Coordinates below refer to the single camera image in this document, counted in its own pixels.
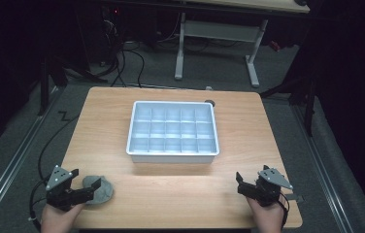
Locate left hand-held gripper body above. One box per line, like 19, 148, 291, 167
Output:
45, 164, 96, 213

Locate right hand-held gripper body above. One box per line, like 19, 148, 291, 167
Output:
249, 164, 294, 208

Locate grey cloth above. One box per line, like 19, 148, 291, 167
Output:
82, 175, 115, 206

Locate white compartment tray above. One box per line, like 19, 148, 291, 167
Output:
125, 100, 220, 164

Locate person's left hand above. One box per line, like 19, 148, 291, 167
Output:
40, 203, 86, 233

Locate person's right hand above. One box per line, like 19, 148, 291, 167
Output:
247, 195, 286, 233

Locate dark metal stand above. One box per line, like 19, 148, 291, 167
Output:
259, 64, 317, 137
36, 54, 107, 117

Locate desk with white legs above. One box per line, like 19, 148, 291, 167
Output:
174, 0, 311, 88

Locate dark computer tower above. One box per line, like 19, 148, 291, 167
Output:
101, 6, 124, 64

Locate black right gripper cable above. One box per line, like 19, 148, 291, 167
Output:
279, 190, 291, 227

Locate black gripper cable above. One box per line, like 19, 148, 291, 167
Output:
279, 190, 291, 227
28, 110, 82, 224

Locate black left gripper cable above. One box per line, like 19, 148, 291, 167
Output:
28, 110, 82, 224

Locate metal floor rail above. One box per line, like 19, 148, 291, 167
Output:
291, 105, 356, 233
0, 85, 62, 233

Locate black floor cables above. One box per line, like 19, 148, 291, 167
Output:
99, 38, 148, 89

